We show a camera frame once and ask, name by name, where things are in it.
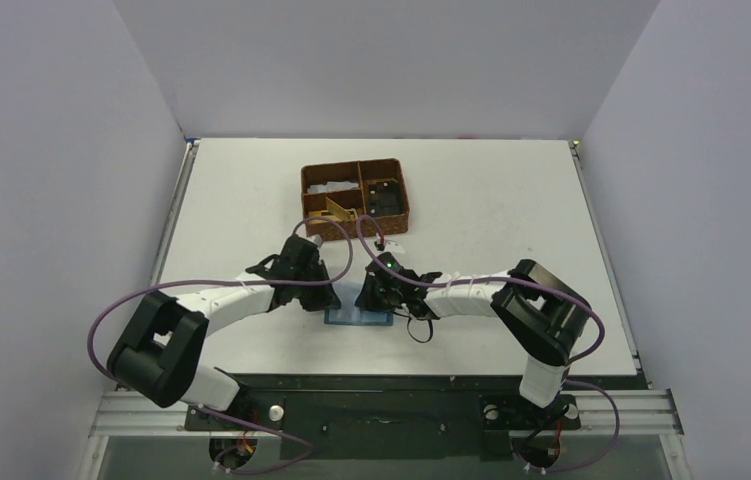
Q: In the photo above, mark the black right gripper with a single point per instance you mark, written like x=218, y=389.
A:
x=372, y=294

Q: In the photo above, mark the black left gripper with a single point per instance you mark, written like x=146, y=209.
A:
x=321, y=290

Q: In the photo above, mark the blue leather card holder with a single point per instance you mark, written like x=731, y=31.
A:
x=348, y=314

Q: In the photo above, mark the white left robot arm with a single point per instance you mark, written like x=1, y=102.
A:
x=159, y=352

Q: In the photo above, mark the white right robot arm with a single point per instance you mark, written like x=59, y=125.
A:
x=543, y=314

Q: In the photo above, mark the gold card in basket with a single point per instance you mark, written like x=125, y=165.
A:
x=319, y=216

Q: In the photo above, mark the silver cards in basket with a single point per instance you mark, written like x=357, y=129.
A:
x=332, y=186

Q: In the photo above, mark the brown woven divided basket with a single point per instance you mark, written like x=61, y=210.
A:
x=363, y=172

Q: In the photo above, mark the black items in basket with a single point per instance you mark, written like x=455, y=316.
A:
x=384, y=198

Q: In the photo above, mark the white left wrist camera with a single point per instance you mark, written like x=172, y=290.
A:
x=316, y=239

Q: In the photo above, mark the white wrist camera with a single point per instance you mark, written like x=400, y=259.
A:
x=393, y=247
x=316, y=239

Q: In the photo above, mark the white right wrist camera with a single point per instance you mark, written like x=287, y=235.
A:
x=393, y=247

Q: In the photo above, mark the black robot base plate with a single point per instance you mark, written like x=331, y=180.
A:
x=391, y=417

